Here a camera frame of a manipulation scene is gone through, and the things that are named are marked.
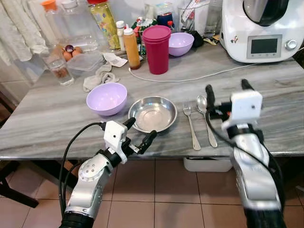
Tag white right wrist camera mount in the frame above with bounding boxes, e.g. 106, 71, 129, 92
222, 90, 263, 132

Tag clear measuring jug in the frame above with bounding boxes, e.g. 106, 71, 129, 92
178, 4, 209, 35

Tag white kitchen food processor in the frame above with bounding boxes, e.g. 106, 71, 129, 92
220, 0, 304, 64

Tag orange sauce squeeze bottle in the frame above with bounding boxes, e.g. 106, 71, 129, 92
123, 26, 142, 70

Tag steel fork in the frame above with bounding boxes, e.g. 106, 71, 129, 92
183, 104, 201, 151

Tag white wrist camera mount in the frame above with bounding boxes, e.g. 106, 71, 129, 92
103, 121, 128, 165
222, 90, 263, 132

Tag orange-capped clear bottle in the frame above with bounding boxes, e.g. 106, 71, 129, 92
40, 0, 63, 47

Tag pale lilac plastic bowl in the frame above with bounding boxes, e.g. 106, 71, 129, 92
86, 83, 128, 116

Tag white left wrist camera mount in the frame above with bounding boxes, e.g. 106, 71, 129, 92
103, 121, 128, 165

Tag magenta lidded plastic cup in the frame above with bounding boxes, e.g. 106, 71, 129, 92
142, 25, 171, 75

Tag clear plastic food container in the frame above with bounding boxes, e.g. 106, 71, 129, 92
66, 52, 105, 77

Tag tall clear plastic bottle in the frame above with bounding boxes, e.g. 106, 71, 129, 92
204, 0, 224, 38

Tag crumpled grey cloth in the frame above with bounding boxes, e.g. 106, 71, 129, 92
83, 64, 120, 92

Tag dark blue lidded jar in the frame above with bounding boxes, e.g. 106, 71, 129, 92
154, 2, 175, 28

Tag white paper label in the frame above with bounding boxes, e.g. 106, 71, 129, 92
102, 52, 128, 68

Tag green red snack packet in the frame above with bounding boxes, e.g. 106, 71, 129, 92
131, 18, 158, 43

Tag steel spoon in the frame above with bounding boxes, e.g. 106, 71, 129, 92
196, 95, 218, 148

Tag red-capped yellow-label drink bottle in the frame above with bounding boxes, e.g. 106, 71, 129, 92
87, 0, 121, 50

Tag clear drinking glass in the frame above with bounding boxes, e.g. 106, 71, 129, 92
40, 45, 75, 86

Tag small white bottle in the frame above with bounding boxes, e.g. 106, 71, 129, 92
116, 20, 126, 52

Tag white box under table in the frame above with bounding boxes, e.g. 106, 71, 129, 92
184, 157, 233, 172

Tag hanging white towel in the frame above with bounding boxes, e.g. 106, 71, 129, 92
0, 0, 49, 65

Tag small black object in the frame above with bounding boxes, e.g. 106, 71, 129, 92
190, 31, 205, 48

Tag purple plastic bowl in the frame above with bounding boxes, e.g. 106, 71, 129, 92
169, 32, 195, 57

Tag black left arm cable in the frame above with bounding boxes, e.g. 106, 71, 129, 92
58, 122, 106, 217

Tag stainless steel shallow bowl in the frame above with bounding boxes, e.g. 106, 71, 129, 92
129, 96, 178, 133

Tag large clear glass jar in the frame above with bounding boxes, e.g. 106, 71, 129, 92
57, 0, 99, 49

